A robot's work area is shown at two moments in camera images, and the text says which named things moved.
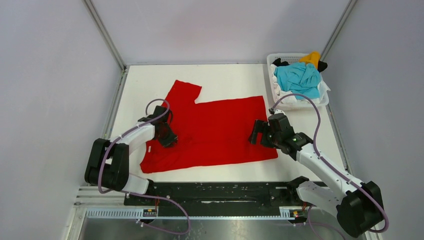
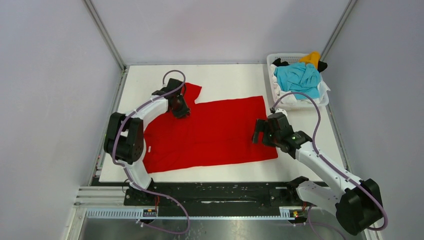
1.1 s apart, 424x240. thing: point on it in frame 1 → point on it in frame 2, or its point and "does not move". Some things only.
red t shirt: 206,133 does not move
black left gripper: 171,138 → 184,111
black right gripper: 263,133 does not move
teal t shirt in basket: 301,78 does not move
